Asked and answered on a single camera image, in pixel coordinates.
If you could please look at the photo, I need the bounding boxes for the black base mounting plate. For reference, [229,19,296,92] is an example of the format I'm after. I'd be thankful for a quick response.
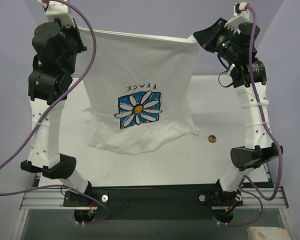
[63,184,243,223]

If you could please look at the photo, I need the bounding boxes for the beige foam block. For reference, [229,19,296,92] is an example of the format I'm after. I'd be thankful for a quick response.
[247,226,291,240]

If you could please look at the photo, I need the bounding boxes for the aluminium front rail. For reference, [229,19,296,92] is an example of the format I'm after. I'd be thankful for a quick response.
[19,187,68,210]

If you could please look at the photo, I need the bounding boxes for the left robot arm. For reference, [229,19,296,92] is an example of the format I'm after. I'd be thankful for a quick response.
[20,18,93,206]

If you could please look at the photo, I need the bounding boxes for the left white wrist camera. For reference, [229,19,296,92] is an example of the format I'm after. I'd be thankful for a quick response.
[37,0,76,29]

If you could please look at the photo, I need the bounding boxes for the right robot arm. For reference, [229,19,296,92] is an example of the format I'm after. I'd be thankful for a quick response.
[193,18,283,201]

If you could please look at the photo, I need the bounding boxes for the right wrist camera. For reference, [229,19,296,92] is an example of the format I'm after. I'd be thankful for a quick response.
[224,2,250,31]

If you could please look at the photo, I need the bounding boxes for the white t-shirt with flower print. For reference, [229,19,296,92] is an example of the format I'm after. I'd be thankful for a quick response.
[76,28,200,155]

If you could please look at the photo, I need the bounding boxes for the round orange blue brooch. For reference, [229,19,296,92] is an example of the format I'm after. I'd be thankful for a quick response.
[208,135,217,143]

